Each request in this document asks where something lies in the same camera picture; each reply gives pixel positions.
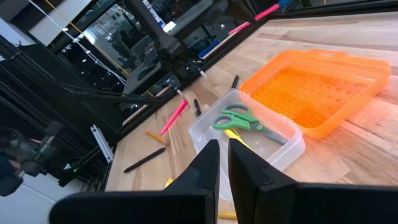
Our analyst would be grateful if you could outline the yellow pencil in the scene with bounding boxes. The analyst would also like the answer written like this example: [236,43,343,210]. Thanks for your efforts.
[223,128,253,151]

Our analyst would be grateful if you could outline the orange pencil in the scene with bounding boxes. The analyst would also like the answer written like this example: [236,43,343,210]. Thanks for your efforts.
[145,130,170,147]

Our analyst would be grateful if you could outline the pink highlighter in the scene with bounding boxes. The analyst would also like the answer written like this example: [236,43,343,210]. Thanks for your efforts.
[159,98,190,136]

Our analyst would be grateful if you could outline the white hanging cable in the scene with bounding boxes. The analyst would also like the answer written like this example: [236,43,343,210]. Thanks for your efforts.
[27,0,127,85]

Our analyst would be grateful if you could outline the yellow extension cable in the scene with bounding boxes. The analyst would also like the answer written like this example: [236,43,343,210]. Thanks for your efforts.
[43,0,155,97]

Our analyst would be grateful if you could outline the black aluminium table frame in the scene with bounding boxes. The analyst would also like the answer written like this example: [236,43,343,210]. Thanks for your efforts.
[0,0,398,194]

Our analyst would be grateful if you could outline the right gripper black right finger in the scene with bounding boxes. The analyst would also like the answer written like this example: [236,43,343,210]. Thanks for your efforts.
[228,138,398,224]

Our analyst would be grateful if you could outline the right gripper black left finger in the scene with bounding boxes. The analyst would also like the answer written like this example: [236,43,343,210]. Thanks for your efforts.
[49,139,221,224]

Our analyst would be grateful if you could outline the orange plastic box lid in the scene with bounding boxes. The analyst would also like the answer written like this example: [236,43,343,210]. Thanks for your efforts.
[239,49,392,139]

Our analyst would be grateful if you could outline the green-handled scissors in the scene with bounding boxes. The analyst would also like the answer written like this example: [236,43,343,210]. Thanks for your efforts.
[211,103,289,146]

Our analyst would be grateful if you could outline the pink pen with blue cap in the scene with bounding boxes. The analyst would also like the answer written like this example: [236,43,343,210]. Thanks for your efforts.
[228,0,295,36]

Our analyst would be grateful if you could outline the dark blurred device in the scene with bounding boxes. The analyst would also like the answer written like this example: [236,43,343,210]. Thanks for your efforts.
[0,120,65,197]

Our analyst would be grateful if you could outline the silver metal bracket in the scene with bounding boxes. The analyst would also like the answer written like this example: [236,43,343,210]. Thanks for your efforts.
[89,123,115,165]

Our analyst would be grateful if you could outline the clear plastic supply box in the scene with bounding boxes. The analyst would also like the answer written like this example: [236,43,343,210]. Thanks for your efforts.
[187,88,307,202]

